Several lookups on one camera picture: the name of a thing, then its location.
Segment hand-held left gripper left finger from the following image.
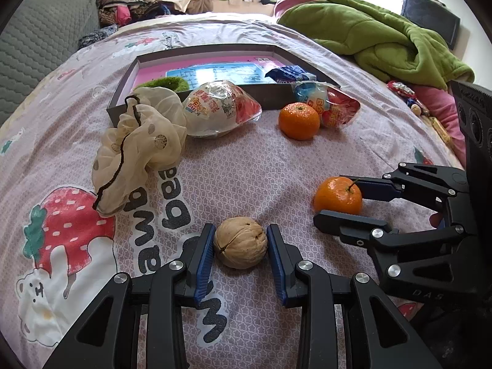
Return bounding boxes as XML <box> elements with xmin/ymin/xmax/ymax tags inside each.
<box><xmin>42</xmin><ymin>223</ymin><xmax>216</xmax><ymax>369</ymax></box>

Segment brown cloth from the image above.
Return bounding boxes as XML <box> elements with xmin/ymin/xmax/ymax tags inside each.
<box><xmin>186</xmin><ymin>0</ymin><xmax>214</xmax><ymax>14</ymax></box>

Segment orange mandarin with stem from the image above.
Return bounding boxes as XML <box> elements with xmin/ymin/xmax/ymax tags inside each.
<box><xmin>313</xmin><ymin>176</ymin><xmax>363</xmax><ymax>216</ymax></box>

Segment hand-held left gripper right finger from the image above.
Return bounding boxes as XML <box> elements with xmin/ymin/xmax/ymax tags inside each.
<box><xmin>266</xmin><ymin>224</ymin><xmax>442</xmax><ymax>369</ymax></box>

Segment yellow snack bar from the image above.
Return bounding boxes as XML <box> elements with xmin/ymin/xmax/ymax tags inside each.
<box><xmin>430</xmin><ymin>116</ymin><xmax>454</xmax><ymax>147</ymax></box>

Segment black monitor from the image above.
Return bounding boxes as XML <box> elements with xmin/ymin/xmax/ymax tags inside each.
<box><xmin>400</xmin><ymin>0</ymin><xmax>461</xmax><ymax>50</ymax></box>

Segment pink blanket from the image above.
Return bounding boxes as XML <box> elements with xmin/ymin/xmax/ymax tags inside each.
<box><xmin>409</xmin><ymin>85</ymin><xmax>467</xmax><ymax>162</ymax></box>

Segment dark candy packet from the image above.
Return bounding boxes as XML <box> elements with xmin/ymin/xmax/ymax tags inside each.
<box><xmin>407</xmin><ymin>98</ymin><xmax>433</xmax><ymax>117</ymax></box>

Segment pink picture book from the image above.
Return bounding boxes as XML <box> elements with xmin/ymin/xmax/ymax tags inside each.
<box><xmin>131</xmin><ymin>57</ymin><xmax>293</xmax><ymax>93</ymax></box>

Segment red white candy packet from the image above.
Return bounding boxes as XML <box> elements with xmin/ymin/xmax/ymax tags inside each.
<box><xmin>386</xmin><ymin>81</ymin><xmax>418</xmax><ymax>98</ymax></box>

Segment large egg toy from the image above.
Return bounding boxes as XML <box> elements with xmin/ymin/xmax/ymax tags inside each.
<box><xmin>182</xmin><ymin>80</ymin><xmax>263</xmax><ymax>138</ymax></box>

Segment small egg toy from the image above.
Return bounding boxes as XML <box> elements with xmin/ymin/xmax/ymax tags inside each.
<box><xmin>291</xmin><ymin>81</ymin><xmax>362</xmax><ymax>129</ymax></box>

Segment printed strawberry bedsheet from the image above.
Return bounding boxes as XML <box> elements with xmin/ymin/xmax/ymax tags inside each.
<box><xmin>0</xmin><ymin>11</ymin><xmax>467</xmax><ymax>369</ymax></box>

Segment dark floral cloth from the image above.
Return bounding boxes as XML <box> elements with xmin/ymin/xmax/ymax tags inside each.
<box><xmin>79</xmin><ymin>25</ymin><xmax>118</xmax><ymax>49</ymax></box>

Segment grey cardboard box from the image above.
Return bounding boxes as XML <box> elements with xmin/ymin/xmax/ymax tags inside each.
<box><xmin>106</xmin><ymin>44</ymin><xmax>341</xmax><ymax>124</ymax></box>

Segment grey quilted headboard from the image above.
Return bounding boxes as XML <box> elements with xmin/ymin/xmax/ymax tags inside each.
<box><xmin>0</xmin><ymin>0</ymin><xmax>101</xmax><ymax>124</ymax></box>

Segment pink pillow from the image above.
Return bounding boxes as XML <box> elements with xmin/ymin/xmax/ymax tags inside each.
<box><xmin>274</xmin><ymin>0</ymin><xmax>327</xmax><ymax>18</ymax></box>

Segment pile of clothes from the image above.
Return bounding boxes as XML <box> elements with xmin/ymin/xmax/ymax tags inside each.
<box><xmin>96</xmin><ymin>0</ymin><xmax>185</xmax><ymax>27</ymax></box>

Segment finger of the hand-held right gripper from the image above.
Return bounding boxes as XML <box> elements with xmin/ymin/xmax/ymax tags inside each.
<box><xmin>348</xmin><ymin>162</ymin><xmax>470</xmax><ymax>216</ymax></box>
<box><xmin>313</xmin><ymin>209</ymin><xmax>481</xmax><ymax>302</ymax></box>

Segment green blanket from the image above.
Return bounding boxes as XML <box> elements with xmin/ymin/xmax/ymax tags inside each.
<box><xmin>277</xmin><ymin>0</ymin><xmax>475</xmax><ymax>92</ymax></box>

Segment cream sheer scrunchie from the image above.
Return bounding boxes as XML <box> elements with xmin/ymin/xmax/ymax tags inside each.
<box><xmin>92</xmin><ymin>86</ymin><xmax>188</xmax><ymax>216</ymax></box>

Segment walnut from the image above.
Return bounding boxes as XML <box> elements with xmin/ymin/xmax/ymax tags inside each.
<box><xmin>213</xmin><ymin>217</ymin><xmax>268</xmax><ymax>269</ymax></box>

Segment blue snack packet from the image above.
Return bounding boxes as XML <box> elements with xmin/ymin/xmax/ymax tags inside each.
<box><xmin>265</xmin><ymin>65</ymin><xmax>314</xmax><ymax>84</ymax></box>

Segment green fuzzy scrunchie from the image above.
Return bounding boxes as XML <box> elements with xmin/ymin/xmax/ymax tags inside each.
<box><xmin>135</xmin><ymin>77</ymin><xmax>189</xmax><ymax>93</ymax></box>

